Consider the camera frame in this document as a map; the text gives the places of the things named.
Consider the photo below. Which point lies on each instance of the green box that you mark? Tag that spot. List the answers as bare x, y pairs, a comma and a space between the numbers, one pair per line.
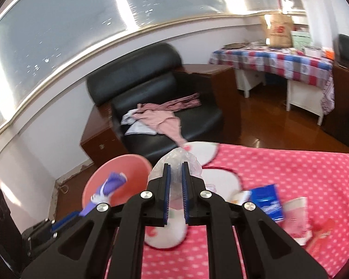
301, 40

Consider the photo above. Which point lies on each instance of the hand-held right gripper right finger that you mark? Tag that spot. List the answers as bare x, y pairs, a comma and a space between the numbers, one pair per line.
185, 191

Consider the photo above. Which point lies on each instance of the blue white packet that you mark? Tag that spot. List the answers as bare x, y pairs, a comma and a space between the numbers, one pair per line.
266, 202

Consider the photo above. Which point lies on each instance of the pink printed packet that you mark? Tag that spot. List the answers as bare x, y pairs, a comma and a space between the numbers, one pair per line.
296, 218

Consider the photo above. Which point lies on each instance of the black leather armchair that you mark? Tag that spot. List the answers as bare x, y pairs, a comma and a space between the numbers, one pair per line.
346, 107
151, 72

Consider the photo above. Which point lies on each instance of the striped dark pink garment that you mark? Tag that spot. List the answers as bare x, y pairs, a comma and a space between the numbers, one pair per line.
183, 101

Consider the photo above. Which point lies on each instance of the pink plastic basin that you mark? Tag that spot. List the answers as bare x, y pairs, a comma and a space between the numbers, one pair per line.
125, 168

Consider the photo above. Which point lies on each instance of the orange box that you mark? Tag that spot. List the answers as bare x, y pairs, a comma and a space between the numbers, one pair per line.
328, 53

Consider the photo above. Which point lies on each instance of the pink polka dot blanket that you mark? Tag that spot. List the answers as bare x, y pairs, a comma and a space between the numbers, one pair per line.
279, 165

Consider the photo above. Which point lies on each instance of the brown paper bag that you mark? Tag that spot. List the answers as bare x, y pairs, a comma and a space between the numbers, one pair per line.
277, 32

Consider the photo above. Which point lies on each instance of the white table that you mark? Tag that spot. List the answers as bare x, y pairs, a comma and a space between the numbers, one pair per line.
302, 96

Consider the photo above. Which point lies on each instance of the grey window blind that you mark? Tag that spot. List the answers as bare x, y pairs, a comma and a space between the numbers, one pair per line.
75, 26

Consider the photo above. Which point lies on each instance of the flat tray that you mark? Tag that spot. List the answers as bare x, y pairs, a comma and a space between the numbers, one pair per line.
234, 46

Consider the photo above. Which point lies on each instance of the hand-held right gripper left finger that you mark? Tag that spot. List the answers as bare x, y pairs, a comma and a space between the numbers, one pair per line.
166, 191

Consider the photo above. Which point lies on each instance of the white blue garment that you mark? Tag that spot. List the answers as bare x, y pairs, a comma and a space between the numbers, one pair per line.
136, 128

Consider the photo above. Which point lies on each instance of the checkered cloth table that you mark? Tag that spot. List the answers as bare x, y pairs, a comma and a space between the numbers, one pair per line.
273, 61

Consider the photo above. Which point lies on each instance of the translucent white plastic bag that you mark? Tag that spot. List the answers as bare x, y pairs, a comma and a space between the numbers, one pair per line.
177, 155

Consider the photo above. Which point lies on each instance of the long red box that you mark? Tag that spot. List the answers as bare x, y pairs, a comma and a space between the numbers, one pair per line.
322, 234

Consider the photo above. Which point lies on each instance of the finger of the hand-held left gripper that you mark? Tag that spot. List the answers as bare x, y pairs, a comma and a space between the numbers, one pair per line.
67, 222

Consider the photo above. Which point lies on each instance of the white container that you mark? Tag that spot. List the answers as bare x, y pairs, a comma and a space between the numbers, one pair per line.
312, 52

